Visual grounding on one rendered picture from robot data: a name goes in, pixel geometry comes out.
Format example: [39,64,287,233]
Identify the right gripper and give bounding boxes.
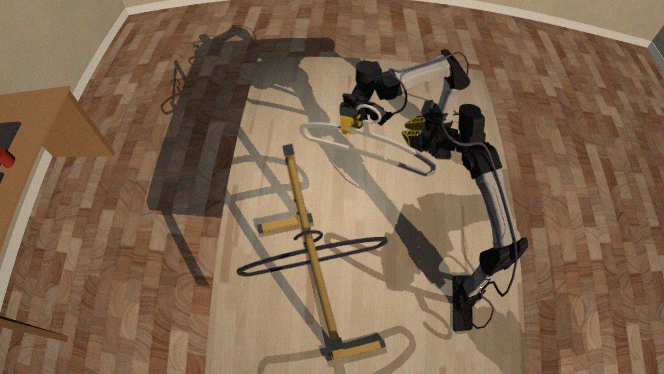
[340,90,370,135]

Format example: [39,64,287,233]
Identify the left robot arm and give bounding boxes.
[421,100,528,332]

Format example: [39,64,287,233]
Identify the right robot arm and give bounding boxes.
[354,49,470,159]

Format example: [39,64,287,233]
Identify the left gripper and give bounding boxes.
[402,115,458,157]

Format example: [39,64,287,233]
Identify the black wire hanger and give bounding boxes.
[237,230,388,277]

